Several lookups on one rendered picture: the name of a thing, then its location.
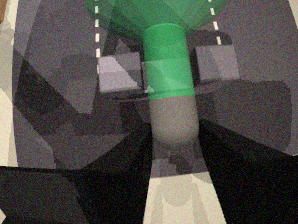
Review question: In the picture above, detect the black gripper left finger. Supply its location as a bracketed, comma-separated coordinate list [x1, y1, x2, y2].
[0, 123, 153, 224]

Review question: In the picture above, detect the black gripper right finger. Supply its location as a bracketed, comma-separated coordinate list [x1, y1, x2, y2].
[198, 119, 298, 224]

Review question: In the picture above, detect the dark grey flat mat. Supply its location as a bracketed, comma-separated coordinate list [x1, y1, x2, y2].
[12, 0, 298, 179]

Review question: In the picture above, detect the green glass bottle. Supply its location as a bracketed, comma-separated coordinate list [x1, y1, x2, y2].
[84, 0, 227, 152]

